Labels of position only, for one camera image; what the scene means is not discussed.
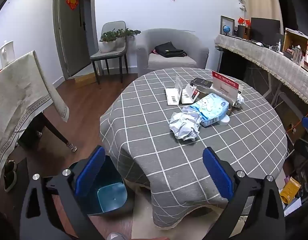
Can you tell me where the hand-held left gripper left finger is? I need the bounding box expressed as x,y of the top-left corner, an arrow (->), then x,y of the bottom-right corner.
20,145 -> 107,240

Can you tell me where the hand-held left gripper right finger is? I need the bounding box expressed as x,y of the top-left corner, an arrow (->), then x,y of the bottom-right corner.
202,147 -> 286,240

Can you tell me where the teal trash bin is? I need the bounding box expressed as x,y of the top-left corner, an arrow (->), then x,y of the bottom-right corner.
67,155 -> 134,217

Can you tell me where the large white paper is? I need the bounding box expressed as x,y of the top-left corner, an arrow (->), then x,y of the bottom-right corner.
169,106 -> 202,141

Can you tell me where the blue tissue packet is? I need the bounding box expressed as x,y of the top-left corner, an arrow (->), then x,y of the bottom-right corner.
188,93 -> 230,128

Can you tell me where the small white printed box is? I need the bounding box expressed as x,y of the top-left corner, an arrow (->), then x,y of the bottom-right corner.
181,84 -> 200,105

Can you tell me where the white barcode box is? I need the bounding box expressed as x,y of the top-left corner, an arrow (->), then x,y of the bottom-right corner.
165,76 -> 183,106

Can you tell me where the small black box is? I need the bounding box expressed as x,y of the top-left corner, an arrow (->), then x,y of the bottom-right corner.
190,78 -> 214,88

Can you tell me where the red white cardboard package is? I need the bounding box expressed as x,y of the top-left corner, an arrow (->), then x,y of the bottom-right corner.
210,71 -> 244,108

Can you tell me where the dark wooden table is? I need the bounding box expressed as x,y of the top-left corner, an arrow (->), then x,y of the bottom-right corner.
17,110 -> 78,153

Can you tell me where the dark floor mat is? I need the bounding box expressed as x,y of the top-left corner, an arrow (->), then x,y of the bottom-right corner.
0,157 -> 28,205

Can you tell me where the yellow packet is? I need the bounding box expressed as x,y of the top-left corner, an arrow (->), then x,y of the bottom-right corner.
280,177 -> 302,204

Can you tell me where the grey slipper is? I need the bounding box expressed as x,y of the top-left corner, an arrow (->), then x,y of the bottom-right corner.
106,232 -> 129,240

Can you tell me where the grey checked tablecloth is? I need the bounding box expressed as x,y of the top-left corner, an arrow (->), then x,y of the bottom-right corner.
100,67 -> 288,228

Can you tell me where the grey fringed desk cloth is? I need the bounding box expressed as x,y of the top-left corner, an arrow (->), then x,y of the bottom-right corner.
214,34 -> 308,109

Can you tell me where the dark shoe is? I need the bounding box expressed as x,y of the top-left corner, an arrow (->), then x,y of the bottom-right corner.
4,160 -> 18,178
4,171 -> 18,193

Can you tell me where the open cardboard box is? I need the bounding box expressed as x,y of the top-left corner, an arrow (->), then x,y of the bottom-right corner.
282,27 -> 308,70

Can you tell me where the flat cardboard box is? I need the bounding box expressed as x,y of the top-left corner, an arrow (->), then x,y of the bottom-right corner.
74,74 -> 98,85

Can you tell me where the black monitor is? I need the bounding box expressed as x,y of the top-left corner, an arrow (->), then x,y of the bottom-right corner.
250,17 -> 281,45

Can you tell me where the beige patterned tablecloth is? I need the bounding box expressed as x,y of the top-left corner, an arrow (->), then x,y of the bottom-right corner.
0,51 -> 70,188

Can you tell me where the brown speaker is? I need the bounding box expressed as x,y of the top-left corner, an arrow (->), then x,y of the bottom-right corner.
238,25 -> 251,40

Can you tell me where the potted plant white pot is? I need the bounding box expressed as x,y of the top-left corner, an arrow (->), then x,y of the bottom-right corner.
115,28 -> 142,48
99,31 -> 118,53

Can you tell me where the framed picture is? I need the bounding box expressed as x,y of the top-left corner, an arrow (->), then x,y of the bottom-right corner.
220,15 -> 235,36

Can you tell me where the grey door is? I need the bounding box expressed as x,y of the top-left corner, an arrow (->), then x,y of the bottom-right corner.
52,0 -> 99,80

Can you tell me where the black bag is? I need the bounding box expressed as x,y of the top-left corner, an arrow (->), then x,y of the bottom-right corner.
155,42 -> 187,58

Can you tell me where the grey armchair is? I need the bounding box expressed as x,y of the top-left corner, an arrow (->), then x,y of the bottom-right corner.
136,28 -> 209,80

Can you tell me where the grey dining chair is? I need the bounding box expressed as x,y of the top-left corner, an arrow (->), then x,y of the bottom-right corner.
90,21 -> 129,85

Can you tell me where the white kettle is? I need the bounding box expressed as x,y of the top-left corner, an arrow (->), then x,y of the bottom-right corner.
0,40 -> 15,68

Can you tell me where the red diamond door decoration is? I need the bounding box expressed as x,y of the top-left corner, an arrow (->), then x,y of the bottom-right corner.
66,0 -> 80,11

